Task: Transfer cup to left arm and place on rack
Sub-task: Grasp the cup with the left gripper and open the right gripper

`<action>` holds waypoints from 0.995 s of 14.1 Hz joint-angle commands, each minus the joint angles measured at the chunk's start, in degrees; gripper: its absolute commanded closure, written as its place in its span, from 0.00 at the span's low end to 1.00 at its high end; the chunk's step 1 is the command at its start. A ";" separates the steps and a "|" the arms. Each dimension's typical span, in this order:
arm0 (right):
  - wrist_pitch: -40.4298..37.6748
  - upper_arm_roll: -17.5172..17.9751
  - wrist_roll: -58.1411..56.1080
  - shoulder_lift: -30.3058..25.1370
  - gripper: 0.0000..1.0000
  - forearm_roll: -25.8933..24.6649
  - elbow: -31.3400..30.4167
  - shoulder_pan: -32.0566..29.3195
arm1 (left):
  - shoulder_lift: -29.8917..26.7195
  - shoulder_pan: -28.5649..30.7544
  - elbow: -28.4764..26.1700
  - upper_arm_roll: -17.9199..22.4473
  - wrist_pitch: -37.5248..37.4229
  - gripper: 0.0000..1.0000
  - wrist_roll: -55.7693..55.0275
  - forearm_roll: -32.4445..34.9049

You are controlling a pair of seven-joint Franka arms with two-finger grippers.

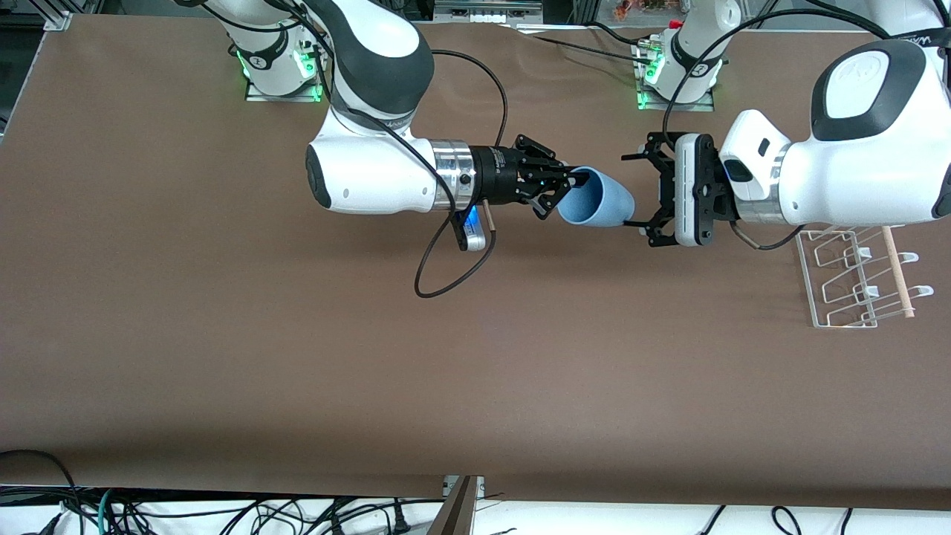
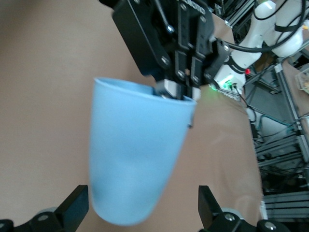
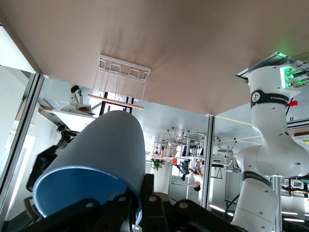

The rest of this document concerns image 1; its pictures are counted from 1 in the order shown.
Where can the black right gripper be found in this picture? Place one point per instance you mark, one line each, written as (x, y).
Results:
(496, 175)

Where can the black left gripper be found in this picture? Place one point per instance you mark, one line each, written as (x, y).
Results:
(663, 195)

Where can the blue plastic cup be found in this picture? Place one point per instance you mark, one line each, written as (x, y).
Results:
(605, 204)

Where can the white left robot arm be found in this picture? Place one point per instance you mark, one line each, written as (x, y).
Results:
(854, 171)

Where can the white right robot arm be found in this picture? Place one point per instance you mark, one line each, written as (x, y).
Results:
(371, 171)

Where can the brown table cover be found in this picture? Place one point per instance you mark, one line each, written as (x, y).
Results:
(475, 357)

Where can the brown table leg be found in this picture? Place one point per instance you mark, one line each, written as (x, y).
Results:
(455, 513)

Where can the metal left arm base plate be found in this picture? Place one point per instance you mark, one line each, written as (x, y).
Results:
(702, 106)

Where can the aluminium frame with white connector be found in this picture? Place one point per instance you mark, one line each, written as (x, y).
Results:
(487, 9)

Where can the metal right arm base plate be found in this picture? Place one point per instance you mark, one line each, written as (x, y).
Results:
(256, 96)

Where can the metal table edge bracket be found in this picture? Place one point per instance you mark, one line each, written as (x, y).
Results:
(480, 487)

